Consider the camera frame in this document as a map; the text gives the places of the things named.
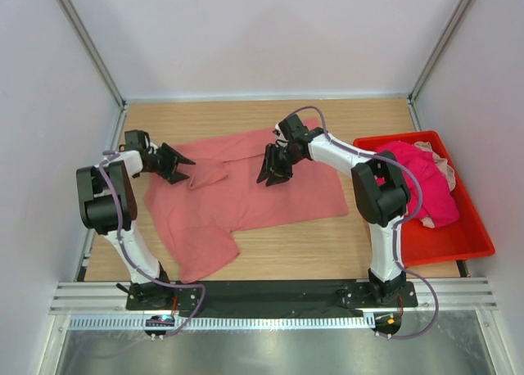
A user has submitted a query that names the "salmon pink t shirt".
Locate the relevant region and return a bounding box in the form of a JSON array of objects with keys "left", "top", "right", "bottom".
[{"left": 144, "top": 128, "right": 348, "bottom": 283}]

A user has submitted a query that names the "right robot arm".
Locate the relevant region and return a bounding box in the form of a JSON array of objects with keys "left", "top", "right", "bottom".
[{"left": 257, "top": 113, "right": 410, "bottom": 304}]

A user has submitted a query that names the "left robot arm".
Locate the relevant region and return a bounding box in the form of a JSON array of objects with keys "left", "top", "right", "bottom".
[{"left": 75, "top": 129, "right": 196, "bottom": 295}]

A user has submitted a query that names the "magenta t shirt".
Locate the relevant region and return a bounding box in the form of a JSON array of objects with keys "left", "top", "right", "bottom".
[{"left": 377, "top": 141, "right": 459, "bottom": 228}]

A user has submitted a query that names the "light pink t shirt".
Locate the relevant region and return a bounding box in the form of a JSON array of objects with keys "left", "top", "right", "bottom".
[{"left": 414, "top": 142, "right": 459, "bottom": 228}]

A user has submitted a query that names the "red plastic bin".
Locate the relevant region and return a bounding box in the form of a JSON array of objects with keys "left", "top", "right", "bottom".
[{"left": 354, "top": 131, "right": 495, "bottom": 266}]

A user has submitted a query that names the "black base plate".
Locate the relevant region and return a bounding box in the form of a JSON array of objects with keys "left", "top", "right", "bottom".
[{"left": 124, "top": 279, "right": 418, "bottom": 319}]

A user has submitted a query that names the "left aluminium corner post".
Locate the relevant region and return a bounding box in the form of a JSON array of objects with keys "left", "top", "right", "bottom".
[{"left": 51, "top": 0, "right": 128, "bottom": 108}]

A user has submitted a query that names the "aluminium corner post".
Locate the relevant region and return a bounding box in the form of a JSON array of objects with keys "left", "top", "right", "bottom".
[
  {"left": 51, "top": 0, "right": 128, "bottom": 108},
  {"left": 408, "top": 0, "right": 475, "bottom": 105}
]

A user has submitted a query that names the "slotted cable duct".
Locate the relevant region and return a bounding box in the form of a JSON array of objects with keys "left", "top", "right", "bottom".
[{"left": 68, "top": 314, "right": 375, "bottom": 332}]

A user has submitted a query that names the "aluminium front rail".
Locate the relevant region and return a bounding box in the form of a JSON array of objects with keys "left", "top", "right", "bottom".
[{"left": 50, "top": 278, "right": 497, "bottom": 314}]

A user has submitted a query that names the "right aluminium corner post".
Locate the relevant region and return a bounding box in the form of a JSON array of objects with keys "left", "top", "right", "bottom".
[{"left": 408, "top": 0, "right": 475, "bottom": 105}]

